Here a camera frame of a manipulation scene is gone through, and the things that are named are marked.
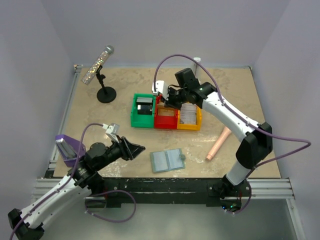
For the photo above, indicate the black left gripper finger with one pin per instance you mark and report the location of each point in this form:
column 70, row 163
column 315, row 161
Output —
column 133, row 154
column 133, row 147

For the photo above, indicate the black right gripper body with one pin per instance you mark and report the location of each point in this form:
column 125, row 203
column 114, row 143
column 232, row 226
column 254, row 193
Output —
column 177, row 97

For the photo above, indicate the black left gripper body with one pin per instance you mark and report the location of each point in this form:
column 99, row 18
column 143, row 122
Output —
column 117, row 150

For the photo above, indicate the black VIP card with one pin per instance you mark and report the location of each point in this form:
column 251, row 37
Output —
column 144, row 109

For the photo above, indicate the teal leather card holder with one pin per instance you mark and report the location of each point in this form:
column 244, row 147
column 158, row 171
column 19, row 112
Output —
column 167, row 160

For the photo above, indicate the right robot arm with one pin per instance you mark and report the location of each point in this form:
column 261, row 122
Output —
column 255, row 139

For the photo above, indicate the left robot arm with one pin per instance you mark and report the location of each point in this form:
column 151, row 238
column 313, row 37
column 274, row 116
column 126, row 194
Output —
column 81, row 181

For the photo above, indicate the silver cards stack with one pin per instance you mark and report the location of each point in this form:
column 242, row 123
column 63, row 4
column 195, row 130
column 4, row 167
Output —
column 188, row 114

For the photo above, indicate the red plastic bin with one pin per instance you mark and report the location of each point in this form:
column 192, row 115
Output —
column 164, row 122

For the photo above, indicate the green plastic bin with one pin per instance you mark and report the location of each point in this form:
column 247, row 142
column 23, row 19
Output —
column 141, row 121

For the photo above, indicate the white metronome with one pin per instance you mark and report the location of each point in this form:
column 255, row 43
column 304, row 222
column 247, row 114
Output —
column 195, row 66

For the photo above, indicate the yellow plastic bin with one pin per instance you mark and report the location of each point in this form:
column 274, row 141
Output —
column 195, row 127

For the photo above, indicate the black microphone stand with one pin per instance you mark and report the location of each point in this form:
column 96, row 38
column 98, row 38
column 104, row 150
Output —
column 106, row 94

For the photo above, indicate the pink microphone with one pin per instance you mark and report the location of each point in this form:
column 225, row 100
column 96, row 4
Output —
column 218, row 144

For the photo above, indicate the glitter silver microphone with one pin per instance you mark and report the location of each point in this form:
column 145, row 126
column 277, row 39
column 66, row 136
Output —
column 99, row 62

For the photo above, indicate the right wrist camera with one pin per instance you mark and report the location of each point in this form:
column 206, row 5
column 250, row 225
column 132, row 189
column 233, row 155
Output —
column 159, row 87

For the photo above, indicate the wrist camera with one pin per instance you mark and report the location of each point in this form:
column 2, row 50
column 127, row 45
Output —
column 159, row 87
column 111, row 131

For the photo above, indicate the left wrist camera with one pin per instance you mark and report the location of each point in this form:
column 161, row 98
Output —
column 111, row 131

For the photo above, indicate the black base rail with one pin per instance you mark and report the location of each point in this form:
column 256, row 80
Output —
column 212, row 192

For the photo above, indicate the purple bracket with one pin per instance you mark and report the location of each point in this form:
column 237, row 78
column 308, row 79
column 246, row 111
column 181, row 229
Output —
column 69, row 149

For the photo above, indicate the aluminium frame rail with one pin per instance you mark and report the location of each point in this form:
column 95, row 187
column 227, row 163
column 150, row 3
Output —
column 46, row 88

